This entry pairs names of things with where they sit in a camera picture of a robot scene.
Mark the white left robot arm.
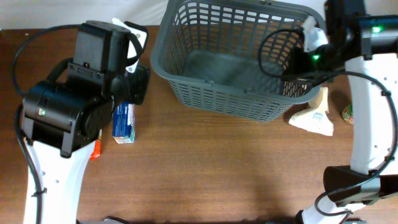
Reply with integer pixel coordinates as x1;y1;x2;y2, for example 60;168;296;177
14;19;150;223

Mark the green lid jar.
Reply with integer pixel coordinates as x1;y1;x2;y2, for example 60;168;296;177
341;104;353;124

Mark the grey plastic basket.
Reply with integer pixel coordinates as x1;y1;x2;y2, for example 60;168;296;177
150;0;326;121

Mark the orange pasta packet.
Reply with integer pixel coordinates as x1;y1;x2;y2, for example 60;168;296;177
90;129;102;161

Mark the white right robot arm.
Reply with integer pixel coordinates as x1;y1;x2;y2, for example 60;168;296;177
282;1;397;223

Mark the cream paper bag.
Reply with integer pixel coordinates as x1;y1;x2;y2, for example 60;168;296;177
289;87;334;136

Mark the blue foil box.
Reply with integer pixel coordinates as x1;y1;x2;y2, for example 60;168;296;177
113;102;136;144

